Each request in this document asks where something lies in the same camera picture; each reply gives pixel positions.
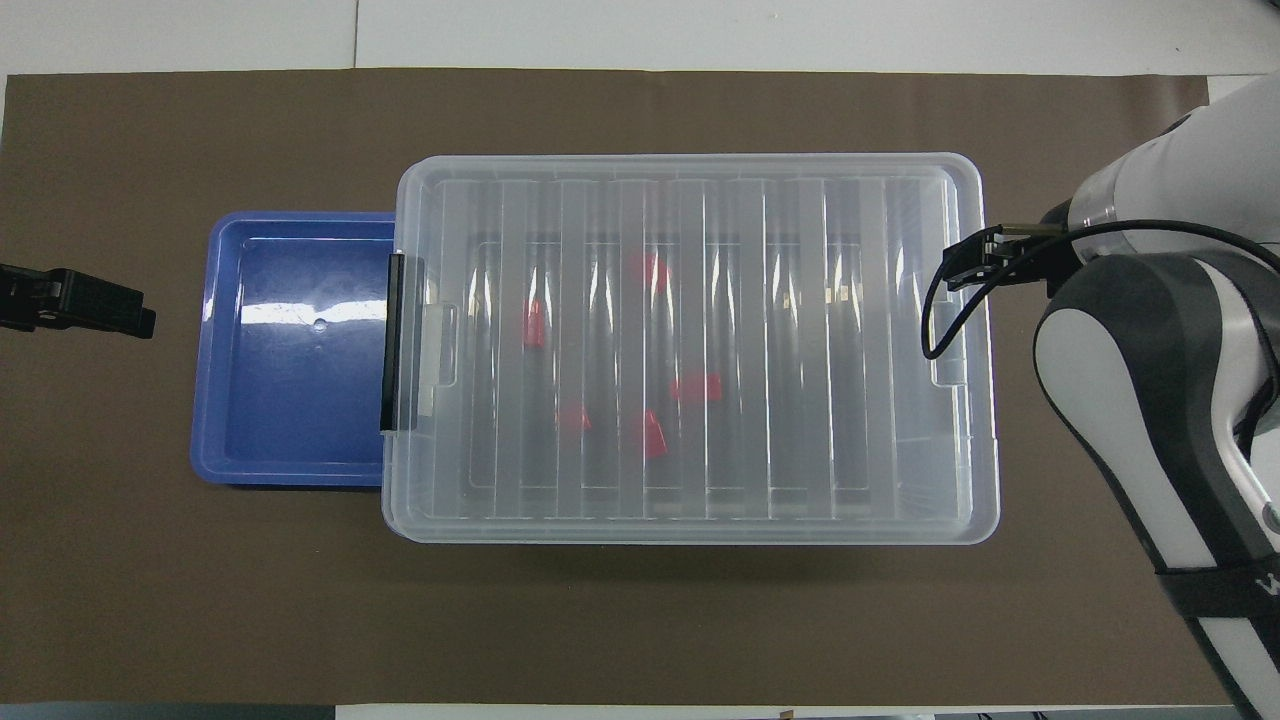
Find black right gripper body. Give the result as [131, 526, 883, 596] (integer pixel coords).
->
[1040, 200, 1085, 299]

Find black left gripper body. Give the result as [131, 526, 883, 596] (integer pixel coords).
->
[0, 264, 63, 331]

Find clear ribbed plastic lid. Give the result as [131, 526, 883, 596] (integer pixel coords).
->
[381, 153, 1001, 546]

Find blue plastic tray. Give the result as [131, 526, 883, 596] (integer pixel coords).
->
[190, 211, 401, 488]

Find clear plastic storage box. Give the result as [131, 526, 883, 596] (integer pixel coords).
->
[381, 153, 1001, 546]

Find brown paper table mat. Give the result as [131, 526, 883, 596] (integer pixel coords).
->
[0, 68, 1241, 706]

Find black box latch handle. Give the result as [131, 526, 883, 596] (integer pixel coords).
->
[380, 253, 413, 433]

